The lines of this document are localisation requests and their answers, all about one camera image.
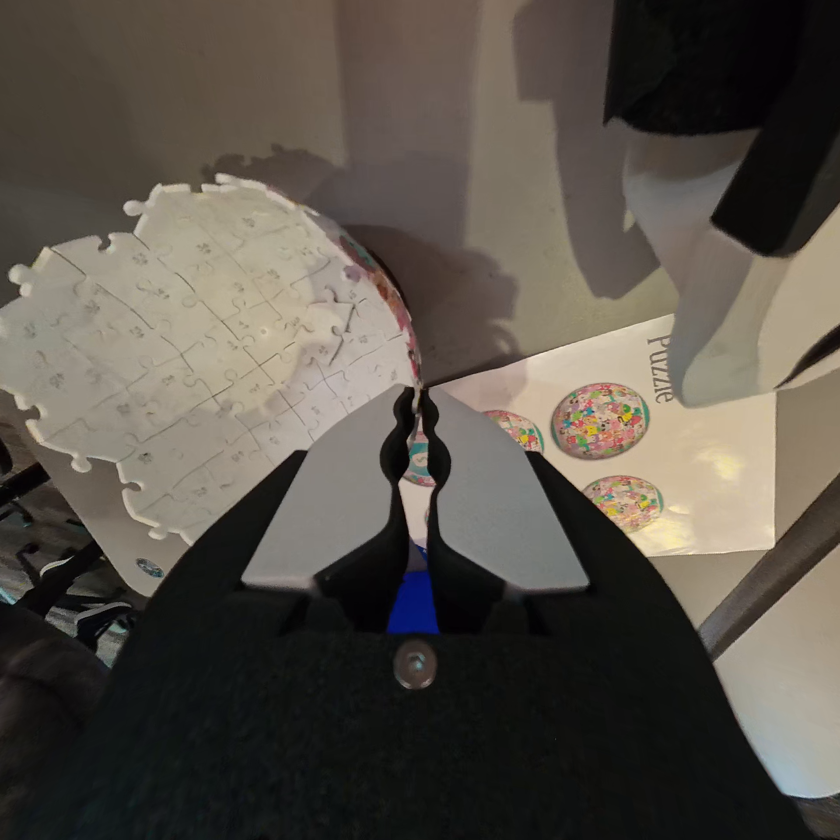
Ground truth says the puzzle instruction sheet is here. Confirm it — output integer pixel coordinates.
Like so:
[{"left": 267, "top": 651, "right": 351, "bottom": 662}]
[{"left": 397, "top": 314, "right": 778, "bottom": 559}]

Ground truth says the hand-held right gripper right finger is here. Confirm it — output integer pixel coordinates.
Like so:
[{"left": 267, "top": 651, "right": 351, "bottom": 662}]
[{"left": 420, "top": 387, "right": 589, "bottom": 636}]

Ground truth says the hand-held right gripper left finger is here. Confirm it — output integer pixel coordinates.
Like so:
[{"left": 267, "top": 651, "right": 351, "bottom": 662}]
[{"left": 241, "top": 386, "right": 416, "bottom": 636}]

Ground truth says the partly built puzzle ball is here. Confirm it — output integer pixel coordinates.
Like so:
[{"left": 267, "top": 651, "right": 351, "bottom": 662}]
[{"left": 0, "top": 172, "right": 421, "bottom": 546}]

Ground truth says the blue plastic bin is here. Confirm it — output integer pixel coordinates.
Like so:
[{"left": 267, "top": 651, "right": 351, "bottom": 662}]
[{"left": 387, "top": 571, "right": 439, "bottom": 634}]

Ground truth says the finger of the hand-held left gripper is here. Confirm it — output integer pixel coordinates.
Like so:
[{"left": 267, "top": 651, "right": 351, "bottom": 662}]
[{"left": 676, "top": 210, "right": 840, "bottom": 409}]

